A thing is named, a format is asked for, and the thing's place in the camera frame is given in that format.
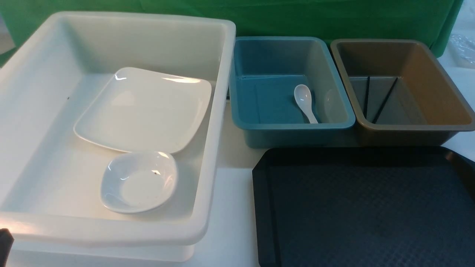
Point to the white ceramic spoon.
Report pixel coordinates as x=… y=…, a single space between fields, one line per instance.
x=303 y=99

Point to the large white square plate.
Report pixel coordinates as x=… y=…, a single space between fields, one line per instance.
x=141 y=110

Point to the white square bowl with speck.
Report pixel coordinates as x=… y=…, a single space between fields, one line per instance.
x=138 y=182

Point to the black chopstick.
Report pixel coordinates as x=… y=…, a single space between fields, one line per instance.
x=384 y=101
x=366 y=98

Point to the teal plastic bin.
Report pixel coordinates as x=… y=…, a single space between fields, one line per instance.
x=263 y=77

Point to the large white plastic tub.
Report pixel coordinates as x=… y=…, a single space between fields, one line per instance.
x=50 y=178

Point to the brown plastic bin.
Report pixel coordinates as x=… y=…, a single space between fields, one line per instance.
x=425 y=108

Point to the black serving tray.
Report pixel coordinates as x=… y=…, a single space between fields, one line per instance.
x=364 y=207

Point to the green backdrop cloth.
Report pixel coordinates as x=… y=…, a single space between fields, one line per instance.
x=426 y=21

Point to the clear plastic wrap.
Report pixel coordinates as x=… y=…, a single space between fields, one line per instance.
x=462 y=48

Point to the black object at corner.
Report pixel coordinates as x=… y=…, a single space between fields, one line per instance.
x=6 y=242

